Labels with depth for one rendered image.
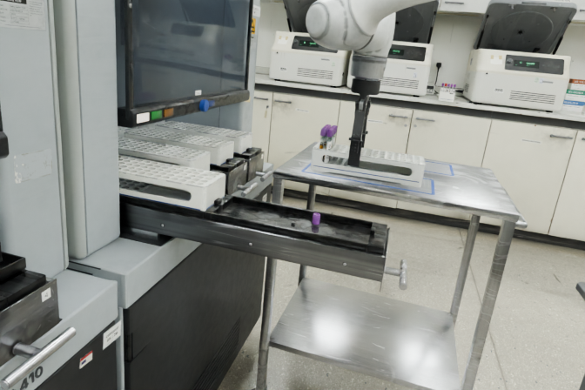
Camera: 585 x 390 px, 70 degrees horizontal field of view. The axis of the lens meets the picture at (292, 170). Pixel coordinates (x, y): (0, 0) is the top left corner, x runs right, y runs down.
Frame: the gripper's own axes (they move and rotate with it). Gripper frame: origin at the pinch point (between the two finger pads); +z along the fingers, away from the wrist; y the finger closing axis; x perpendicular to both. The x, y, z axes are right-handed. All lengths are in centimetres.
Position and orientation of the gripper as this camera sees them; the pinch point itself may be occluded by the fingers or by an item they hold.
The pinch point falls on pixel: (356, 153)
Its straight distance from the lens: 116.7
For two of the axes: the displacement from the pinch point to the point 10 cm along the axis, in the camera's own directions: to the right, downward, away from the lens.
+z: -0.9, 9.6, 2.7
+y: 2.5, -2.4, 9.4
